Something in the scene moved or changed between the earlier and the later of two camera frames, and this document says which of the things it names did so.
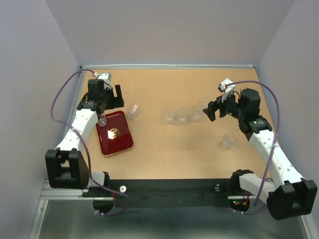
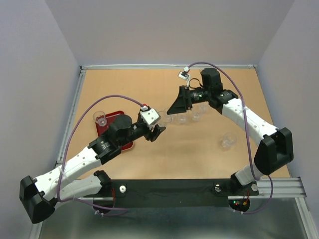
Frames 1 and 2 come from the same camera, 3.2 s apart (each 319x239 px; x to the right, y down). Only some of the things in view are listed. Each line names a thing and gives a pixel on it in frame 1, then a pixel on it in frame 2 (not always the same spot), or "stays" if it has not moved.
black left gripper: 119,101 -> 152,136
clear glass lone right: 229,139 stays
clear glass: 134,111 -> 164,117
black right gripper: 214,106 -> 183,102
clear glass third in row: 196,113 stays
